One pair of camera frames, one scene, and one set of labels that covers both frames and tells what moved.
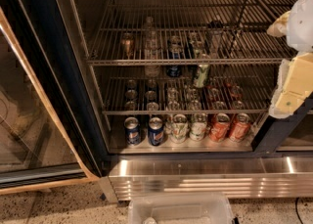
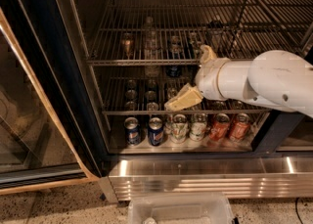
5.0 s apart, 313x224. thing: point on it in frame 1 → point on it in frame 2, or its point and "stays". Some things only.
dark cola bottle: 214,40 stays
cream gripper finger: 294,83 → 189,96
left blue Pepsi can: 132,131 stays
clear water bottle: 152,51 stays
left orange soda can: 219,131 stays
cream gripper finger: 279,27 → 207,53
